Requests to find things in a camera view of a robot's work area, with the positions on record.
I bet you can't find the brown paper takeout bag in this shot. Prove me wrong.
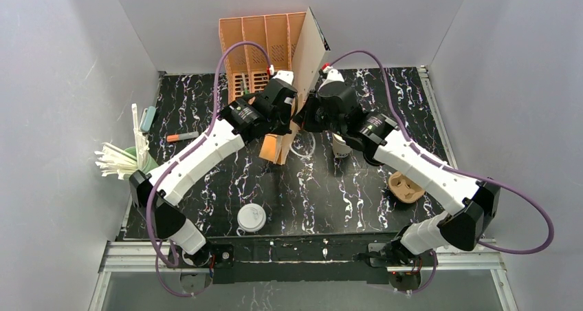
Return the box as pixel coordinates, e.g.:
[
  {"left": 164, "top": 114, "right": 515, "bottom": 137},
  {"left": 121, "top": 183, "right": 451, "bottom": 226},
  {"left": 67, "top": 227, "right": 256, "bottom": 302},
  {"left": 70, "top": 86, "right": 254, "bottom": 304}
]
[{"left": 258, "top": 122, "right": 302, "bottom": 165}]

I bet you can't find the brown pulp cup carrier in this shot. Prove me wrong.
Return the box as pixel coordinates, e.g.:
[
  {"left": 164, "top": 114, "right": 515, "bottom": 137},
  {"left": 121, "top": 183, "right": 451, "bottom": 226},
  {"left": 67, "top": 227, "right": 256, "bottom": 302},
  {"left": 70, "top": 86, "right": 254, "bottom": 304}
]
[{"left": 388, "top": 171, "right": 426, "bottom": 204}]

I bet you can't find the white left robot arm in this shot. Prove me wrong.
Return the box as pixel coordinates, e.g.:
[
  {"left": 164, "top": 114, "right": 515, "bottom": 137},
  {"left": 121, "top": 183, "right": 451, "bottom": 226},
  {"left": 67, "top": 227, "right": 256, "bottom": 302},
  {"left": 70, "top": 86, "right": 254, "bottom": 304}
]
[{"left": 129, "top": 70, "right": 297, "bottom": 255}]

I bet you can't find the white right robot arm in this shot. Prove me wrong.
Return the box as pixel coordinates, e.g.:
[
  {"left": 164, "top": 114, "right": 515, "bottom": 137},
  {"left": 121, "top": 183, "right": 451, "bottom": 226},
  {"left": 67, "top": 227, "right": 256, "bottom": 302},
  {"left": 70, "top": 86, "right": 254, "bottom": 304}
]
[{"left": 294, "top": 81, "right": 499, "bottom": 257}]

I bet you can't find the white paper coffee cup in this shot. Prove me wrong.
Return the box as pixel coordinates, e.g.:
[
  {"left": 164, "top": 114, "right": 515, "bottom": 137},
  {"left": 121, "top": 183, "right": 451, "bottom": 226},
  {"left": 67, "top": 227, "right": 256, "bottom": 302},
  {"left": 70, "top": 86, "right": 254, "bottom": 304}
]
[{"left": 332, "top": 133, "right": 352, "bottom": 158}]

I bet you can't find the white board panel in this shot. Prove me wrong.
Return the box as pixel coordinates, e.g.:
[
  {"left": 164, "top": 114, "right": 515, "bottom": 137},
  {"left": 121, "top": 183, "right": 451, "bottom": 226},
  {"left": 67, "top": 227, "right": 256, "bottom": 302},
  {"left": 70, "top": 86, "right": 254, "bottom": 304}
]
[{"left": 291, "top": 6, "right": 330, "bottom": 109}]

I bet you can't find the orange desktop file organizer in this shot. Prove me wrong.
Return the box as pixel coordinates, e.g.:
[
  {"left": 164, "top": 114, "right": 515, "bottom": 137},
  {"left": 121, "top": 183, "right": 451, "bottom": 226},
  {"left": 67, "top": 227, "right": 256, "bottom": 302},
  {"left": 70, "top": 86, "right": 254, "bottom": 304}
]
[{"left": 219, "top": 12, "right": 306, "bottom": 102}]

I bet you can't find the orange grey highlighter pen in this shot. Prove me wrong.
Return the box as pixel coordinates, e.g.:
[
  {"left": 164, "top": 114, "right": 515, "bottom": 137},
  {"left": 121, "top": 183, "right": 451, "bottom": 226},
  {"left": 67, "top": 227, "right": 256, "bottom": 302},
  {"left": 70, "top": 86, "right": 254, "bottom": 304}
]
[{"left": 166, "top": 131, "right": 199, "bottom": 143}]

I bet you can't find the white plastic cup lid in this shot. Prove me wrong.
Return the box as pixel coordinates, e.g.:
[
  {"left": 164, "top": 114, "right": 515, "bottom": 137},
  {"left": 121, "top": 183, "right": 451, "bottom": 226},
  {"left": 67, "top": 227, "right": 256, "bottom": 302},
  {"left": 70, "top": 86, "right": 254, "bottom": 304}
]
[{"left": 237, "top": 203, "right": 267, "bottom": 233}]

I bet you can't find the teal eraser case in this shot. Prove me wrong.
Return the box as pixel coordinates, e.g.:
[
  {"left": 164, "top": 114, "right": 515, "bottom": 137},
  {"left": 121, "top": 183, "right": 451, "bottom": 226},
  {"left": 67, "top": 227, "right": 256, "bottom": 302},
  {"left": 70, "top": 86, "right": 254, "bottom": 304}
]
[{"left": 139, "top": 106, "right": 157, "bottom": 133}]

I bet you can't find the green cup holder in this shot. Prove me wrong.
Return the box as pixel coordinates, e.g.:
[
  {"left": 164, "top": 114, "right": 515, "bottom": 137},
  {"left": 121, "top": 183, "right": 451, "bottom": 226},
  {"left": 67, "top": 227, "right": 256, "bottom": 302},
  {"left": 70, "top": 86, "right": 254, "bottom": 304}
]
[{"left": 125, "top": 147, "right": 159, "bottom": 173}]

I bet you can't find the white wrapped straws bundle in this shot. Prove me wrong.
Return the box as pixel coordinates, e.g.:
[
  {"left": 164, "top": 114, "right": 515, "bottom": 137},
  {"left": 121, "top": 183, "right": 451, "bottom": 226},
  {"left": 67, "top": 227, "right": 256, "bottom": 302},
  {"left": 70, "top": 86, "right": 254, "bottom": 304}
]
[{"left": 94, "top": 103, "right": 149, "bottom": 180}]

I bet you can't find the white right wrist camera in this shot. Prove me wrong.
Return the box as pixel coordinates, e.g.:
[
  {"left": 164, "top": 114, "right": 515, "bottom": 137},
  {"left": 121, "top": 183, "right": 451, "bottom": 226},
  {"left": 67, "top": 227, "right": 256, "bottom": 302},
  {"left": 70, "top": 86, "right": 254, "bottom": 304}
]
[{"left": 320, "top": 63, "right": 344, "bottom": 87}]

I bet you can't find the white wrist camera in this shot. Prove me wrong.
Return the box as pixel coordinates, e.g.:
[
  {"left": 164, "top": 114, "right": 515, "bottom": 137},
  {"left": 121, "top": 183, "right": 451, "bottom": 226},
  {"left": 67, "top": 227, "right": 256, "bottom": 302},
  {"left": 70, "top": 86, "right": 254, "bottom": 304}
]
[
  {"left": 320, "top": 63, "right": 344, "bottom": 87},
  {"left": 267, "top": 65, "right": 294, "bottom": 85}
]

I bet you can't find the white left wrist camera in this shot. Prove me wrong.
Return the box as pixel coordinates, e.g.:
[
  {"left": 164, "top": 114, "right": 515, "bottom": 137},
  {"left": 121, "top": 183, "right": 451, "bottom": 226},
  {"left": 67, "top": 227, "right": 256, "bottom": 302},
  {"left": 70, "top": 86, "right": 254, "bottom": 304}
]
[{"left": 267, "top": 65, "right": 294, "bottom": 85}]

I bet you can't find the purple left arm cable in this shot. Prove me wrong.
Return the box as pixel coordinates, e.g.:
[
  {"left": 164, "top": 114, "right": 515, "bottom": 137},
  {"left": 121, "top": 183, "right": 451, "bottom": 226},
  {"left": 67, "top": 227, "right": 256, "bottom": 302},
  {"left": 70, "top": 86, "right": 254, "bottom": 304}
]
[{"left": 145, "top": 41, "right": 274, "bottom": 299}]

